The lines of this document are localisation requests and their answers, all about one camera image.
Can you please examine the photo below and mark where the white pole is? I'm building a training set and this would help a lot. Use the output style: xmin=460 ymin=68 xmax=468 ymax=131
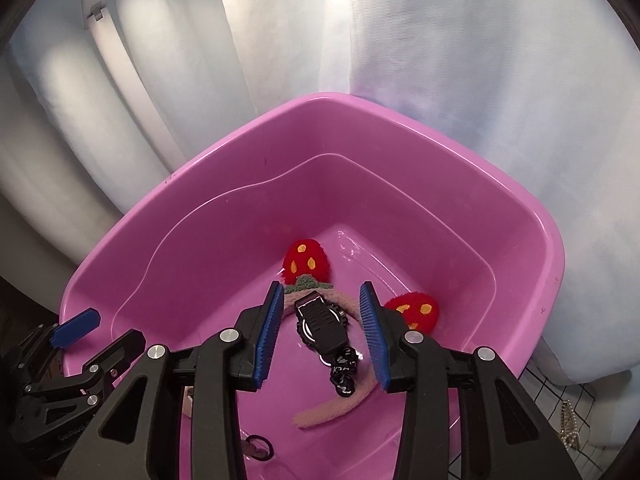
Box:
xmin=82 ymin=0 xmax=188 ymax=176

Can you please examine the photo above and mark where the pink strawberry headband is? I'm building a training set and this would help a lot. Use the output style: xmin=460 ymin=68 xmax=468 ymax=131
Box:
xmin=281 ymin=239 xmax=441 ymax=430

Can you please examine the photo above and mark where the pink plastic tub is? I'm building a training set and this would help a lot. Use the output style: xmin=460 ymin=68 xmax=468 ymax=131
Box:
xmin=57 ymin=91 xmax=566 ymax=480

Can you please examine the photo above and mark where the black and pink hair tie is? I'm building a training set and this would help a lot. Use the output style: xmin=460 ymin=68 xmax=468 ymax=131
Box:
xmin=241 ymin=434 xmax=275 ymax=462

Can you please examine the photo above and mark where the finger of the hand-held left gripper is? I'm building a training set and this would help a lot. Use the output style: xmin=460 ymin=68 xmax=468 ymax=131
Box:
xmin=20 ymin=307 xmax=102 ymax=361
xmin=27 ymin=329 xmax=147 ymax=411

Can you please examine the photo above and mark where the white sheer curtain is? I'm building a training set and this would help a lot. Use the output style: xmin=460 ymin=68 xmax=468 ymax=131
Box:
xmin=0 ymin=0 xmax=640 ymax=386

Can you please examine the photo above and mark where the pearl hair claw clip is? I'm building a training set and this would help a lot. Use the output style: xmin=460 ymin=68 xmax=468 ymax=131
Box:
xmin=559 ymin=400 xmax=585 ymax=452

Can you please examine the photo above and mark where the black wrist watch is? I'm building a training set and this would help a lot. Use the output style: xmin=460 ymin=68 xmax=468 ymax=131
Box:
xmin=294 ymin=291 xmax=362 ymax=398

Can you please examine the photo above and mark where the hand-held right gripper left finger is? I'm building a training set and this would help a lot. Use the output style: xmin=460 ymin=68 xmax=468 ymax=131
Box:
xmin=56 ymin=281 xmax=286 ymax=480

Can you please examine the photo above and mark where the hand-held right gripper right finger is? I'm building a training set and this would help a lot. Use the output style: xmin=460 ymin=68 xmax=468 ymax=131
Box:
xmin=359 ymin=281 xmax=585 ymax=480

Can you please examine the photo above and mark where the white black-checked tablecloth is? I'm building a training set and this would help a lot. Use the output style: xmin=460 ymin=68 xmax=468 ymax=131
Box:
xmin=450 ymin=360 xmax=601 ymax=480

